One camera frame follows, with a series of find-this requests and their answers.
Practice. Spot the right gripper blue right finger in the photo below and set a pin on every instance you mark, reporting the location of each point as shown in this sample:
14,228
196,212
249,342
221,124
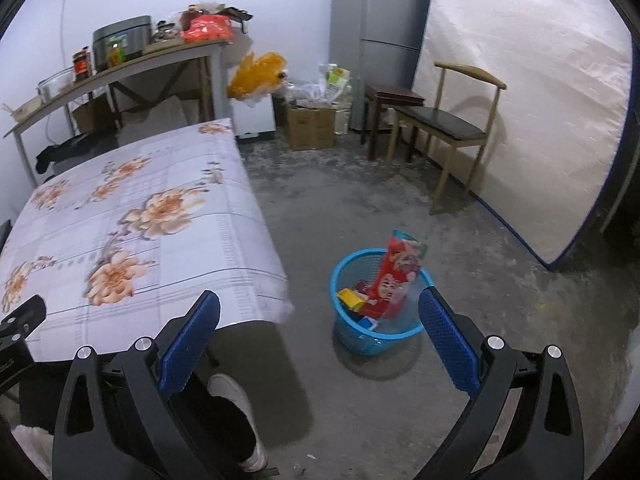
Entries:
454,338

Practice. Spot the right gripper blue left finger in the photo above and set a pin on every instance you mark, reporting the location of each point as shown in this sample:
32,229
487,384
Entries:
182,342

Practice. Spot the red snack bag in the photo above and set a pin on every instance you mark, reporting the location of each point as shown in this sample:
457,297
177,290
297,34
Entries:
400,266

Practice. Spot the yellow and white medicine box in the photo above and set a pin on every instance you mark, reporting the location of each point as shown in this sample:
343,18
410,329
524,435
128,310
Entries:
352,300

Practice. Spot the blue plastic mesh trash basket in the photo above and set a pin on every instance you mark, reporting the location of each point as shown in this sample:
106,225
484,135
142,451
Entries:
365,336

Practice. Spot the white shoe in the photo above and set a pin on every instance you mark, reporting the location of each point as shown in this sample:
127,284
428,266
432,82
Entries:
235,429

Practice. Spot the floral plastic tablecloth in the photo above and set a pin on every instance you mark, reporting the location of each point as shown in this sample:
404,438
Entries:
118,246

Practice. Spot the white padded mattress panel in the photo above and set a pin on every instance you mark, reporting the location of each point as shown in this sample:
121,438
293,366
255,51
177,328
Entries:
551,79

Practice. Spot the black garment under shelf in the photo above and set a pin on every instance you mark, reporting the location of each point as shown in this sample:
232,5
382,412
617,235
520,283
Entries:
76,150

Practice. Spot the white foam box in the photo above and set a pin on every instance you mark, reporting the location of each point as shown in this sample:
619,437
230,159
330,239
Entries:
253,118

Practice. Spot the wooden chair with dark seat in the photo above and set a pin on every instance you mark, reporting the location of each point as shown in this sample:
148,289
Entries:
446,127

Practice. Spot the brown cardboard box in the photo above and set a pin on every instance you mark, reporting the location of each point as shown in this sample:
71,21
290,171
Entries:
310,128

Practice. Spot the orange plastic bag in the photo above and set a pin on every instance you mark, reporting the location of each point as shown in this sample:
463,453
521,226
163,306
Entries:
257,76

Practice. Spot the white plastic bags pile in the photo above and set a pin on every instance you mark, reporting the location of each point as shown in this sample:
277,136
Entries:
332,89

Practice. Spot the red plastic bag on shelf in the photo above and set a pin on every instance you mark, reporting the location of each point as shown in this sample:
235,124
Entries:
208,27

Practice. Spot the grey refrigerator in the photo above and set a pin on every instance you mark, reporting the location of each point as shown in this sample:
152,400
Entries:
379,42

